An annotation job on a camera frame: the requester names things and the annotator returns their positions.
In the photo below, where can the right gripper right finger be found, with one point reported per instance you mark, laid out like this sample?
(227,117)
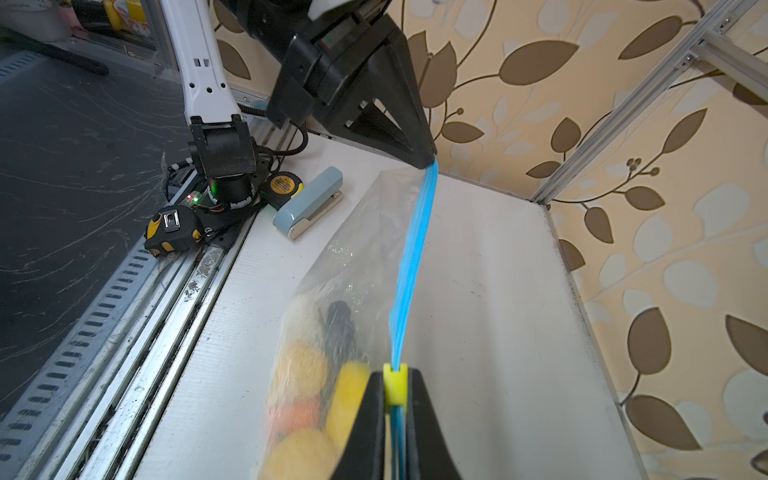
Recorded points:
(426,453)

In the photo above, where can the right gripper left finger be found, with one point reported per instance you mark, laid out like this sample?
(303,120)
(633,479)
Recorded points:
(364,454)

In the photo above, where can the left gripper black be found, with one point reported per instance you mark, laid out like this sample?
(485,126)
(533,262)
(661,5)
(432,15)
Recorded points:
(347,64)

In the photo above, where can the yellow red toy peach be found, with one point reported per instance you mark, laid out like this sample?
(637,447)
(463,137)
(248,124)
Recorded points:
(303,454)

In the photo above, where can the orange toy tangerine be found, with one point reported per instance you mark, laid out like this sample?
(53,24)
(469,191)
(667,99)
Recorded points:
(284,419)

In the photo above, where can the small yellow toy fruit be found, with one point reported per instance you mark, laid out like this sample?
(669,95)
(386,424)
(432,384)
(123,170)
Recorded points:
(300,373)

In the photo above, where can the dark toy eggplant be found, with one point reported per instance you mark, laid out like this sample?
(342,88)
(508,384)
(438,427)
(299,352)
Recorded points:
(340,336)

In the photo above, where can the clear zip bag blue zipper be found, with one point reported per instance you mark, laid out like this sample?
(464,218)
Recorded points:
(371,262)

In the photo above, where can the yellow toy lemon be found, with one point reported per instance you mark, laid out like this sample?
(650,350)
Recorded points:
(346,399)

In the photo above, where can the beige toy potato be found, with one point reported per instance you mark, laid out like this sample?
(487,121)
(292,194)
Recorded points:
(302,321)

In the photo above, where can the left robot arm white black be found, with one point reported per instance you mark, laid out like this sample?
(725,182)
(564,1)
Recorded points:
(221,144)

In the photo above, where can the grey blue flat plate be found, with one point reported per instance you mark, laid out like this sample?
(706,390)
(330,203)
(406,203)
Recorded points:
(311,203)

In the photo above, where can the yellow black tape measure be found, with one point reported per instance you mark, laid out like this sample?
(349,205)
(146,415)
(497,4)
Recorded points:
(279,188)

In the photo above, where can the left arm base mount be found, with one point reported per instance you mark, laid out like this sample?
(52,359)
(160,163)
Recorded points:
(222,204)

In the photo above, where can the yellow black device on rail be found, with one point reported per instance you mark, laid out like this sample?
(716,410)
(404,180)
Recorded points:
(173,229)

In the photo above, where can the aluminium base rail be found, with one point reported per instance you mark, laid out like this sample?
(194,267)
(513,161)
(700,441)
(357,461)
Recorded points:
(45,396)

